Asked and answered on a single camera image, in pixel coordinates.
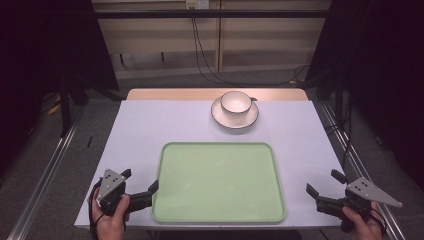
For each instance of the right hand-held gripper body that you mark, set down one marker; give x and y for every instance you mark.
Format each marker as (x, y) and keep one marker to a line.
(360, 196)

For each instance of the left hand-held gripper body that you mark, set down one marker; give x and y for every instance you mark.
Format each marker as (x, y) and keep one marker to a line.
(112, 190)

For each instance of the person's right hand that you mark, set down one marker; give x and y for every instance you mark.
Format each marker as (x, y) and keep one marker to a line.
(363, 225)

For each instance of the person's left hand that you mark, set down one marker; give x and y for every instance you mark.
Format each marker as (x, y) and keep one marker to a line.
(111, 224)

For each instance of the pale lavender table cover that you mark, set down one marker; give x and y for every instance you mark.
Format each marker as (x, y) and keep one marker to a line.
(140, 130)

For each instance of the light green plastic tray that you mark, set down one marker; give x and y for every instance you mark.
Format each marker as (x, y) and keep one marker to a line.
(218, 183)

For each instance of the black metal stand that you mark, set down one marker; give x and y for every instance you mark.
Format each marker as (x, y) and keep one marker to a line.
(64, 106)

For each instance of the white saucer with dark rim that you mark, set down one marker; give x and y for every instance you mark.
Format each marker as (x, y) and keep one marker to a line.
(235, 121)

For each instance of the white cup with dark rim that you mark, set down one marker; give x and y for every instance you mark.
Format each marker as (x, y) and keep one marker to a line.
(236, 102)

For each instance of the black curtain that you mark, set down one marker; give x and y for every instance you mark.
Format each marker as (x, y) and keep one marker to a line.
(40, 50)
(386, 66)

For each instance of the metal floor rail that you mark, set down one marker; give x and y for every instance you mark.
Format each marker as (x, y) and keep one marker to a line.
(360, 163)
(43, 185)

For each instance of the wooden wall post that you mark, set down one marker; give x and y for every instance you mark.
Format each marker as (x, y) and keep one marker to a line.
(219, 40)

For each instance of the black horizontal frame bar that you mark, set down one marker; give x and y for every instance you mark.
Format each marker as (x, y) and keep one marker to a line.
(206, 14)

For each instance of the white wall socket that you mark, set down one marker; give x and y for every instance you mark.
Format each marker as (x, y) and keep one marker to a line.
(197, 3)

